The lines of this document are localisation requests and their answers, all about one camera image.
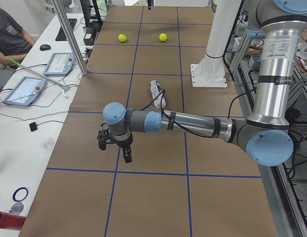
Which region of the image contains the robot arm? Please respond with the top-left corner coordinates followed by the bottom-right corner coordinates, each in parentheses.
top-left (97, 0), bottom-right (307, 166)

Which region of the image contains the small black square pad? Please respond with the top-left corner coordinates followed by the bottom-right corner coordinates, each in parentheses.
top-left (29, 122), bottom-right (38, 132)

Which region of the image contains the red cylinder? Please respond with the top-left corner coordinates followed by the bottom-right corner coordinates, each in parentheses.
top-left (0, 211), bottom-right (26, 231)

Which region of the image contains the near blue teach pendant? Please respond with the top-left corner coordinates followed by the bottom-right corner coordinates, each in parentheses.
top-left (3, 77), bottom-right (47, 107)

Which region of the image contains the black keyboard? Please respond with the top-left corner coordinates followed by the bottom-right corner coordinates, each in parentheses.
top-left (55, 18), bottom-right (78, 41)

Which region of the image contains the aluminium frame post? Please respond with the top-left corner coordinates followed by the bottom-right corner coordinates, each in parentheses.
top-left (52, 0), bottom-right (87, 76)

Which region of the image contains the clear tennis ball tube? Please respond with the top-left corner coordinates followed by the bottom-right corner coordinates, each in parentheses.
top-left (150, 80), bottom-right (166, 109)

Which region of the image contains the blue tape roll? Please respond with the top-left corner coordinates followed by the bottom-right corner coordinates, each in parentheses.
top-left (12, 187), bottom-right (29, 202)

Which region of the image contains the brown paper table cover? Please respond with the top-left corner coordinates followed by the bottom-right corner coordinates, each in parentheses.
top-left (20, 6), bottom-right (278, 237)

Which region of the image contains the seated person grey shirt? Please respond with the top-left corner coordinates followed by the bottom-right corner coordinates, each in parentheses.
top-left (0, 6), bottom-right (36, 98)

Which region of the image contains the black computer mouse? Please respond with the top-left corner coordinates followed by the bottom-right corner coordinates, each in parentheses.
top-left (40, 44), bottom-right (51, 51)

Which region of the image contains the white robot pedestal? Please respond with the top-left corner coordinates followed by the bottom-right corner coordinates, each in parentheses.
top-left (190, 0), bottom-right (242, 88)

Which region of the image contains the yellow tennis ball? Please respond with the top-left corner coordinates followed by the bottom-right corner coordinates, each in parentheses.
top-left (118, 34), bottom-right (127, 42)
top-left (159, 33), bottom-right (168, 42)

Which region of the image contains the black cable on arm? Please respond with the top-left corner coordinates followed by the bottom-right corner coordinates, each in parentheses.
top-left (139, 88), bottom-right (258, 139)

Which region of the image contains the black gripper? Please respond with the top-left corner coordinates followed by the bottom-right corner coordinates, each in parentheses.
top-left (97, 123), bottom-right (133, 163)

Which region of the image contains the metal rod green handle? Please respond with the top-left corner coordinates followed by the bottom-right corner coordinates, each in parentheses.
top-left (10, 59), bottom-right (68, 90)

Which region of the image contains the black power box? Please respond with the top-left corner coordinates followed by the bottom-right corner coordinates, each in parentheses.
top-left (84, 27), bottom-right (96, 46)

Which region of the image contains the far blue teach pendant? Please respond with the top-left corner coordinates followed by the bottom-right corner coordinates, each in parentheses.
top-left (44, 52), bottom-right (75, 77)

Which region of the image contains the blue teach pendant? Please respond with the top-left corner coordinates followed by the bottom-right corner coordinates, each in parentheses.
top-left (3, 77), bottom-right (47, 107)
top-left (44, 52), bottom-right (75, 77)

